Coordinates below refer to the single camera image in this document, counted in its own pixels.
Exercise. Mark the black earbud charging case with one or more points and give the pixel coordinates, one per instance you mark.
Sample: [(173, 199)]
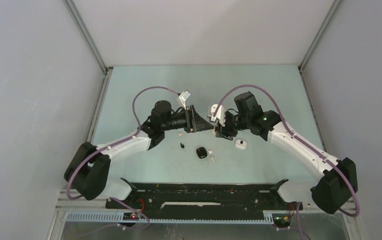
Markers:
[(201, 152)]

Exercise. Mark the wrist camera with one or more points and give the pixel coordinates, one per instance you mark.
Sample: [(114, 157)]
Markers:
[(217, 114), (182, 98)]

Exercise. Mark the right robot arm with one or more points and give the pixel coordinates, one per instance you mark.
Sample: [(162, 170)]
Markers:
[(336, 179)]

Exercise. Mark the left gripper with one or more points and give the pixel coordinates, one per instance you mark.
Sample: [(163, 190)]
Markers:
[(194, 122)]

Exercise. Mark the aluminium frame rail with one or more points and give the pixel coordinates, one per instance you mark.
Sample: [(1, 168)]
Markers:
[(311, 207)]

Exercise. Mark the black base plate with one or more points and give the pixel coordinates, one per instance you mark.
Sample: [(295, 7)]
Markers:
[(208, 202)]

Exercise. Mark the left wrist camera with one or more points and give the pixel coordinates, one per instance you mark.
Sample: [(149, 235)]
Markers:
[(182, 98)]

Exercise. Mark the white earbud charging case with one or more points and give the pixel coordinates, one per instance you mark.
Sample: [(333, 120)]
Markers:
[(241, 144)]

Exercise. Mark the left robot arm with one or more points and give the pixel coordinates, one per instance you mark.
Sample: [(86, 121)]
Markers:
[(88, 171)]

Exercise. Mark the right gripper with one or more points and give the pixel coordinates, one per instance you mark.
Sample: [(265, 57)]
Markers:
[(219, 129)]

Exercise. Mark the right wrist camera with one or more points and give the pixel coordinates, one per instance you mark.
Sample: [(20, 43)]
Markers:
[(217, 114)]

